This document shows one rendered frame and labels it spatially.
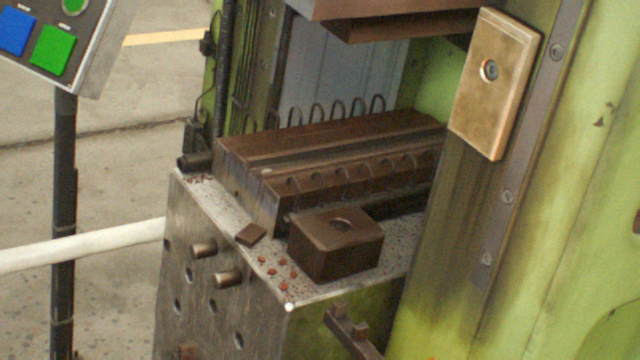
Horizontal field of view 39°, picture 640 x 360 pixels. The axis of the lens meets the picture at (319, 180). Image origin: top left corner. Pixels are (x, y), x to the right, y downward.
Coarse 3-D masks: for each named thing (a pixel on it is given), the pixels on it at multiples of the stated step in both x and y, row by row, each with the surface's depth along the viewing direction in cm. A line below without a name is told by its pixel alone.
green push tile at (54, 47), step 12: (48, 24) 158; (48, 36) 158; (60, 36) 157; (72, 36) 156; (36, 48) 158; (48, 48) 157; (60, 48) 157; (72, 48) 156; (36, 60) 158; (48, 60) 157; (60, 60) 156; (60, 72) 156
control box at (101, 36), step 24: (0, 0) 163; (24, 0) 161; (48, 0) 159; (96, 0) 156; (120, 0) 157; (72, 24) 157; (96, 24) 155; (120, 24) 159; (0, 48) 162; (96, 48) 156; (48, 72) 158; (72, 72) 156; (96, 72) 159; (96, 96) 162
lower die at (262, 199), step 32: (288, 128) 154; (320, 128) 156; (352, 128) 156; (384, 128) 158; (416, 128) 159; (224, 160) 146; (352, 160) 145; (256, 192) 139; (288, 192) 135; (320, 192) 137; (352, 192) 142
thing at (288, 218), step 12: (384, 192) 144; (396, 192) 145; (408, 192) 146; (420, 192) 147; (336, 204) 139; (348, 204) 139; (360, 204) 140; (372, 204) 142; (384, 204) 143; (396, 204) 145; (288, 216) 134; (300, 216) 134; (288, 228) 134
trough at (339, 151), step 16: (432, 128) 159; (352, 144) 150; (368, 144) 152; (384, 144) 154; (400, 144) 155; (256, 160) 139; (272, 160) 141; (288, 160) 143; (304, 160) 145; (320, 160) 146; (256, 176) 138
